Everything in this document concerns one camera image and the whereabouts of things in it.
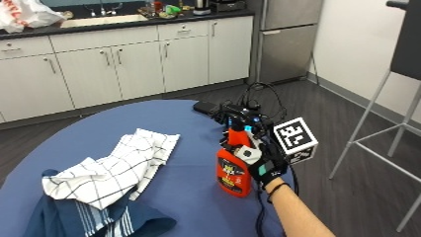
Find white checked cloth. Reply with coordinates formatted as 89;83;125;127
41;127;181;211

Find black glove electronics module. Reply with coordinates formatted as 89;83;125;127
213;103;272;133

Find black cables bundle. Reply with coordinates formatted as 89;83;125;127
235;81;288;130

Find black wristband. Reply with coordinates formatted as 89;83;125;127
264;182;291;204

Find stainless steel refrigerator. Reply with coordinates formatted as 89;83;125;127
246;0;324;85

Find black box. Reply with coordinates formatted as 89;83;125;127
191;101;221;117

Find white palm camera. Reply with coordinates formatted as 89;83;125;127
232;144;263;166

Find white kitchen cabinets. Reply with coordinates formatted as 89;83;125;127
0;15;255;123

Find white marker cube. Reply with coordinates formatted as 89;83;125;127
271;117;319;166

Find blue striped cloth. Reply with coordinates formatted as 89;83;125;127
22;169;177;237

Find white plastic bag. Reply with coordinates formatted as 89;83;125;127
0;0;66;35

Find orange spray bottle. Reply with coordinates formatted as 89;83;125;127
214;126;256;198

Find grey metal stool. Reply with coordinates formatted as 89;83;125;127
327;0;421;233

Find clutter of small countertop items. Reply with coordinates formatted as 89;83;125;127
137;0;194;20

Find kitchen sink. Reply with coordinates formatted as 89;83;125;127
58;14;150;30

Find steel kettle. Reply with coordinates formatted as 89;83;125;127
191;0;213;17

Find black countertop appliance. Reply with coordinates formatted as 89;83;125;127
209;0;247;14

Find dark countertop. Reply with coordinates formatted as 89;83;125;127
0;8;256;41

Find blue tablecloth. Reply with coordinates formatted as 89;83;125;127
0;99;295;237

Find metal faucet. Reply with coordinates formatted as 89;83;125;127
82;1;123;18

